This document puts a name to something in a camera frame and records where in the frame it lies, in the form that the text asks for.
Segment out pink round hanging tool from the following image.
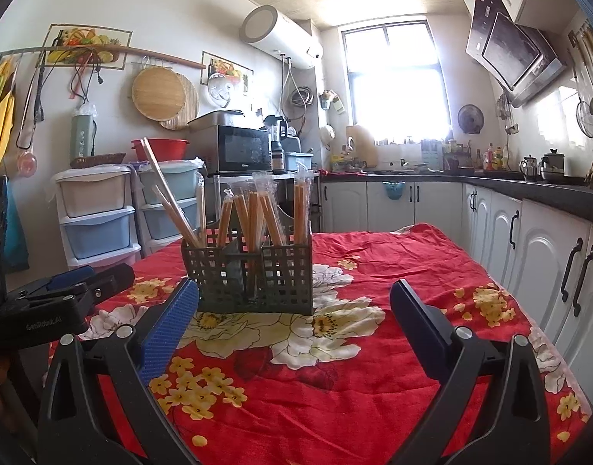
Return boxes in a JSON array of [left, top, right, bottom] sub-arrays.
[[16, 151, 38, 177]]

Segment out black hanging power cord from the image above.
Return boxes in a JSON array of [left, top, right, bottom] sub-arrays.
[[69, 65, 106, 102]]

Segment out yellow hanging cloth bags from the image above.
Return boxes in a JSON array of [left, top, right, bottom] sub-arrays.
[[0, 55, 17, 175]]

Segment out cluster of condiment bottles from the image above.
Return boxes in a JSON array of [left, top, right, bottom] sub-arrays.
[[475, 143, 510, 170]]

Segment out red plastic basin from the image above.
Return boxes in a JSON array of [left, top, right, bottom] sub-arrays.
[[131, 138, 191, 162]]

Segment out round woven straw mat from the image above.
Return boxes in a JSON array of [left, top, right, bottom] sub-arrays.
[[158, 72, 200, 131]]

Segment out bunch of chopsticks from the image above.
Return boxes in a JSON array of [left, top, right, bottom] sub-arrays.
[[141, 138, 309, 262]]

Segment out small black wall fan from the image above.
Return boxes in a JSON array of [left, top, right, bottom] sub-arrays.
[[457, 104, 485, 134]]

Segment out red floral blanket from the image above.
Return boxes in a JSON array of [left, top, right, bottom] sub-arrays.
[[49, 223, 592, 465]]

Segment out black microwave oven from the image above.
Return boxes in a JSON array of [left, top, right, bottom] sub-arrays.
[[190, 124, 273, 175]]

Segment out pale blue counter organiser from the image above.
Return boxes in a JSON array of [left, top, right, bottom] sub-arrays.
[[421, 139, 445, 170]]

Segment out metal baking tray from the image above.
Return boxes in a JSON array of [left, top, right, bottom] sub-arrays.
[[187, 110, 246, 133]]

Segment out wire mesh strainer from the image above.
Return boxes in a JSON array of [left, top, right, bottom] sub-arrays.
[[576, 77, 593, 139]]

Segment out drawer tower pale blue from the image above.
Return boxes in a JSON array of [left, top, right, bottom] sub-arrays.
[[134, 157, 205, 253]]

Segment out pale cutting board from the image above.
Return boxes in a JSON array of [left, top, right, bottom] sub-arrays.
[[345, 125, 377, 165]]

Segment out black kitchen countertop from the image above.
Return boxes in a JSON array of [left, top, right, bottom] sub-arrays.
[[320, 169, 593, 228]]

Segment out dark perforated chopstick holder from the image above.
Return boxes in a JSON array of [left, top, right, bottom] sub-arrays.
[[181, 225, 314, 315]]

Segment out pale blue plastic box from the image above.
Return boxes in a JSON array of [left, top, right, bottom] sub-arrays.
[[283, 152, 315, 172]]

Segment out pale green bag dispenser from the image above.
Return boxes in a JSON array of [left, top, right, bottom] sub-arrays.
[[71, 104, 98, 160]]

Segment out small fruit wall poster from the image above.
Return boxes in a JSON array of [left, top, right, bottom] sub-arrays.
[[201, 51, 253, 94]]

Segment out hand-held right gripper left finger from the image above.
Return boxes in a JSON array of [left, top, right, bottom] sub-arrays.
[[37, 276, 201, 465]]

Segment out black electric kettle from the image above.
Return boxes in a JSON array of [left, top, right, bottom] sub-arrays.
[[263, 115, 290, 142]]

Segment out small green wall caddy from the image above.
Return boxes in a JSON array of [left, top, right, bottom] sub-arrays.
[[318, 90, 348, 114]]

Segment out kitchen window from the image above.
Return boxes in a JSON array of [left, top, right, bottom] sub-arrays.
[[341, 20, 452, 141]]

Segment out round bamboo tray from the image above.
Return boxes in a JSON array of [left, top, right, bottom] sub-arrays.
[[132, 67, 185, 119]]

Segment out black range hood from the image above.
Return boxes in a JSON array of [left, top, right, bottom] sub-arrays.
[[465, 0, 568, 108]]

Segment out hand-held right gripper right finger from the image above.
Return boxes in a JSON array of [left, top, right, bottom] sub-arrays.
[[390, 279, 552, 465]]

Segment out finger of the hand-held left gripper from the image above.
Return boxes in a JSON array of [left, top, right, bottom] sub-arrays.
[[58, 263, 135, 309], [20, 265, 98, 296]]

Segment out glass pot lid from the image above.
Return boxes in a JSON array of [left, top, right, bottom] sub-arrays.
[[206, 74, 239, 107]]

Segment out white base cabinets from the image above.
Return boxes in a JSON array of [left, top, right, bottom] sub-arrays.
[[320, 179, 593, 393]]

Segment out large fruit wall poster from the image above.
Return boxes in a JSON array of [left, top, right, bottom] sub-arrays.
[[43, 23, 133, 69]]

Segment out small steel teapot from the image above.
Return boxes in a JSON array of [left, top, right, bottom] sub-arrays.
[[519, 155, 540, 182]]

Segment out brown wicker basket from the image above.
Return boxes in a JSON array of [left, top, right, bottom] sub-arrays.
[[70, 153, 127, 169]]

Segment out steel kettle with black lid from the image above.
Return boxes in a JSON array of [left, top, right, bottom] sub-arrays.
[[540, 149, 567, 182]]

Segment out white water heater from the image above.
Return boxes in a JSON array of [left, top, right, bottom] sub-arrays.
[[239, 5, 323, 69]]

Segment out drawer tower beige blue pink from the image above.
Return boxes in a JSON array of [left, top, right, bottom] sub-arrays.
[[52, 165, 142, 267]]

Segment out long wooden rolling pin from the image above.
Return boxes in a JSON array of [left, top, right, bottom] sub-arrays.
[[42, 45, 207, 69]]

